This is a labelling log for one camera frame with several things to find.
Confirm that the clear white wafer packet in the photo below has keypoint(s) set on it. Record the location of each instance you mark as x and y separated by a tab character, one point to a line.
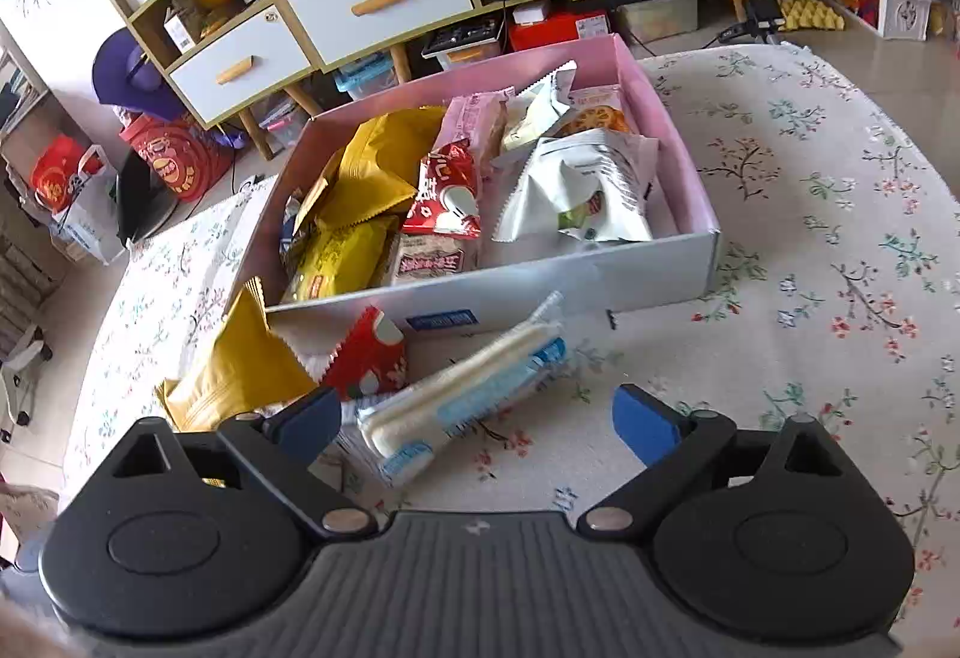
465	388

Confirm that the black chair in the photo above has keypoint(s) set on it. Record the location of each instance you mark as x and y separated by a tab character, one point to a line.
146	196

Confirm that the blue plastic box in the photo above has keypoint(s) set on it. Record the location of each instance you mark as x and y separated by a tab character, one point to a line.
367	76

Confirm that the yellow printed snack packet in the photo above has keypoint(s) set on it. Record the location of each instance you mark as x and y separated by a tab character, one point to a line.
337	260

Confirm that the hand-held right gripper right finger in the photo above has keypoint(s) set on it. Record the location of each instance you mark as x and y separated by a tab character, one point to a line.
641	425

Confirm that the red gift bag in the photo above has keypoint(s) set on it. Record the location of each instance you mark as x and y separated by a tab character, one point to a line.
60	174

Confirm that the white shopping bag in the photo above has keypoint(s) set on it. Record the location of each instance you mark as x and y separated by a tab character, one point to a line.
90	219

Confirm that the pink cardboard box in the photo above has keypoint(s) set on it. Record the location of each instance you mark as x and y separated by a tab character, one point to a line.
637	275

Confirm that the black keyboard device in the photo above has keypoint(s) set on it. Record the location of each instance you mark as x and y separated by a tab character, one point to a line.
461	39

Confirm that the white cracker print packet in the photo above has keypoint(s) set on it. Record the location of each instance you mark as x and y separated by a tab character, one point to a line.
596	118

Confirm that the white pale yellow zigzag packet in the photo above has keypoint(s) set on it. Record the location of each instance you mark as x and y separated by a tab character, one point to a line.
536	114

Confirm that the pink snack packet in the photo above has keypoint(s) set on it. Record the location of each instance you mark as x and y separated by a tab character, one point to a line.
472	121

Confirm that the red flat box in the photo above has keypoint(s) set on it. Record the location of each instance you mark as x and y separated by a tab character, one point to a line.
570	31

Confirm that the mustard yellow snack bag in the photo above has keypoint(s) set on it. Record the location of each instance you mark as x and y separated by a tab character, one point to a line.
382	155
232	365

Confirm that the small white box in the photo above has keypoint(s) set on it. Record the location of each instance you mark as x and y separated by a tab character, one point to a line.
180	31

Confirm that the red round gift box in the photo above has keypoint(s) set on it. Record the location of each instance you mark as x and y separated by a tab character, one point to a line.
176	159

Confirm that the yellow egg tray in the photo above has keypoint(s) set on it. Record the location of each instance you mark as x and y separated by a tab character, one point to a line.
814	12

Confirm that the white packet green mark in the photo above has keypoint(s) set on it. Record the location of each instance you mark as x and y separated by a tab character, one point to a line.
577	178

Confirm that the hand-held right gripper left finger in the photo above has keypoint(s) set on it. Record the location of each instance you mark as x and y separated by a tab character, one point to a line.
315	421

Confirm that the purple hat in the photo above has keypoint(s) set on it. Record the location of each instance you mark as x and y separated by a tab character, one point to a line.
124	73

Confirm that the clear plastic storage box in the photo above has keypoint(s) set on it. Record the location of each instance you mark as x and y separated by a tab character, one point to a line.
660	16

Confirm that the white packet red lettering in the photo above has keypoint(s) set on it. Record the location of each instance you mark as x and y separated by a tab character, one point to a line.
427	264

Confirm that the black tripod device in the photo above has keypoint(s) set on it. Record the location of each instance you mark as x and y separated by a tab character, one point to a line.
761	12

